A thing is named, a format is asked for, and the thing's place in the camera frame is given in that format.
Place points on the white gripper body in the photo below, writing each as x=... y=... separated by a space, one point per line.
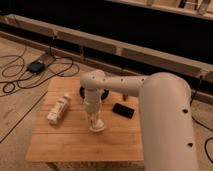
x=92 y=107

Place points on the white sponge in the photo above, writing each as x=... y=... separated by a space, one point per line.
x=100 y=126

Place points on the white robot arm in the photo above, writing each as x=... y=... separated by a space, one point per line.
x=165 y=116

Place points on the black bowl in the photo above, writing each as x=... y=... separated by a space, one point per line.
x=104 y=95

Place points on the small red-brown object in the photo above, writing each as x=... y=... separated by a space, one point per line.
x=125 y=97

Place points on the white plastic bottle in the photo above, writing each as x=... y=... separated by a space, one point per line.
x=58 y=109

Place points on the black rectangular box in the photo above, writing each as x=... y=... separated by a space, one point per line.
x=123 y=110

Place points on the wooden table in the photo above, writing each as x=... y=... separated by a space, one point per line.
x=72 y=141

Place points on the dark power adapter box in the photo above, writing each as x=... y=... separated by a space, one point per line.
x=36 y=67

